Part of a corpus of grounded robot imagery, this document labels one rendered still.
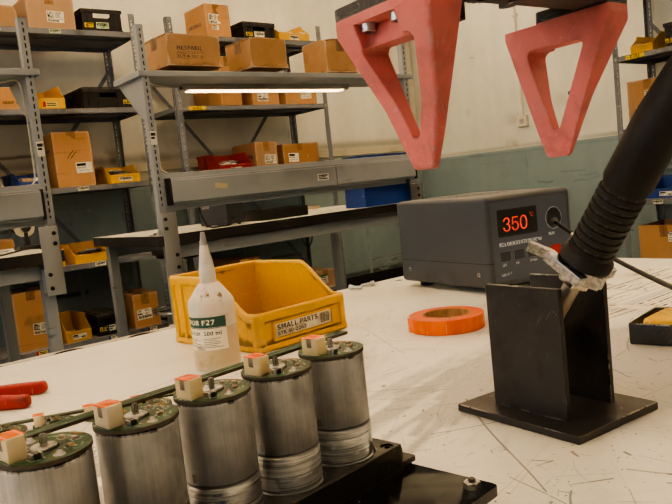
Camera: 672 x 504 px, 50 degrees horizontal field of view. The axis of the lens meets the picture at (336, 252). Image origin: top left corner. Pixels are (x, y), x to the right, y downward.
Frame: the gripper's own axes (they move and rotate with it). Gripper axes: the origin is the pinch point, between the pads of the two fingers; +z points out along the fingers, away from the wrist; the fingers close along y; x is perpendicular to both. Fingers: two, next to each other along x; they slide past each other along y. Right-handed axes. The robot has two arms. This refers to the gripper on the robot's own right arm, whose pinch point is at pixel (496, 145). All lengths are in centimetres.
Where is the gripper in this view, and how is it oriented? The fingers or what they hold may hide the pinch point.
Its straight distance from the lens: 37.5
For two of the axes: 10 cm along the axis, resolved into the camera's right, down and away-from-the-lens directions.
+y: -8.2, 1.4, -5.6
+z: 1.0, 9.9, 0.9
